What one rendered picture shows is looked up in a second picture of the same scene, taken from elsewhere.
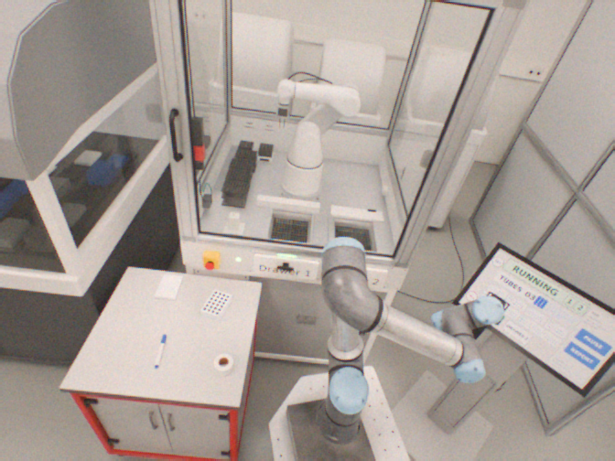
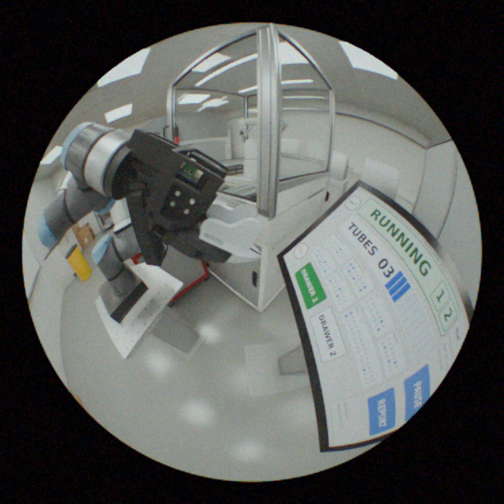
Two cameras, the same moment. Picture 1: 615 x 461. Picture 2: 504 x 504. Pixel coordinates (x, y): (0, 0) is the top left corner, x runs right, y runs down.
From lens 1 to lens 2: 1.39 m
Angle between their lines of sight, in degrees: 33
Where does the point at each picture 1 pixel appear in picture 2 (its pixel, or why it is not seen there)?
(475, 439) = (295, 384)
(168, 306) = not seen: hidden behind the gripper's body
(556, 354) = (353, 399)
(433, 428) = (274, 366)
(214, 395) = not seen: hidden behind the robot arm
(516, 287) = (368, 246)
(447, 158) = (266, 85)
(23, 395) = not seen: hidden behind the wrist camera
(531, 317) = (367, 316)
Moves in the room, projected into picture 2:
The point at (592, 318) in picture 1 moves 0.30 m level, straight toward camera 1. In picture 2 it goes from (450, 344) to (181, 449)
